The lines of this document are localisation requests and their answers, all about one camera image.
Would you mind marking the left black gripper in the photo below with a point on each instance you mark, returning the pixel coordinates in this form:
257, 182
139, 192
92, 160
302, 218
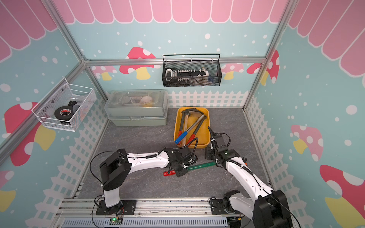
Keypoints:
179, 173

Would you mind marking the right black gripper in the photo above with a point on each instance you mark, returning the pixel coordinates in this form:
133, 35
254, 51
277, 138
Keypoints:
207, 151

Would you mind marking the red-handled small hoe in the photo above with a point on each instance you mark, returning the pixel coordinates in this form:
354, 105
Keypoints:
182, 120

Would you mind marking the wooden-handled hatchet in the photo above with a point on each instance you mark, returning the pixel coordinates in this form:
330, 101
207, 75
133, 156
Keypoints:
185, 126

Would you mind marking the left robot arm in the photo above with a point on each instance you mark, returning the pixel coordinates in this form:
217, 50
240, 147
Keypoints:
115, 169

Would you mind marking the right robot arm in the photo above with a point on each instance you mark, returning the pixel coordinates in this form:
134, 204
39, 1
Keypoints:
265, 207

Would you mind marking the yellow plastic storage tray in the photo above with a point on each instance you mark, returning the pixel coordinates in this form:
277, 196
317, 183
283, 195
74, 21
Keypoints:
203, 134

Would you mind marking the translucent green storage box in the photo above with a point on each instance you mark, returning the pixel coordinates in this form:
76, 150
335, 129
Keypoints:
137, 107

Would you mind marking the white socket bit set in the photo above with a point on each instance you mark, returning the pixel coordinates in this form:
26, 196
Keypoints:
191, 76

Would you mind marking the green circuit board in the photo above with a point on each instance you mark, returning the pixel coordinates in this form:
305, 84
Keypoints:
116, 221

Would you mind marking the black tape roll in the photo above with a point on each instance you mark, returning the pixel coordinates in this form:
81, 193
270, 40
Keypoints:
64, 113

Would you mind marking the black wire mesh basket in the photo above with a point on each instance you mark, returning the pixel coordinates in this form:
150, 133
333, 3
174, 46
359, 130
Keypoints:
210, 62

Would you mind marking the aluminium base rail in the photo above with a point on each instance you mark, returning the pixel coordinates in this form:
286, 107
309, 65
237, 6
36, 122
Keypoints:
152, 213

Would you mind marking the white wire wall basket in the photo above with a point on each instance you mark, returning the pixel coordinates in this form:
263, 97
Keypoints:
81, 98

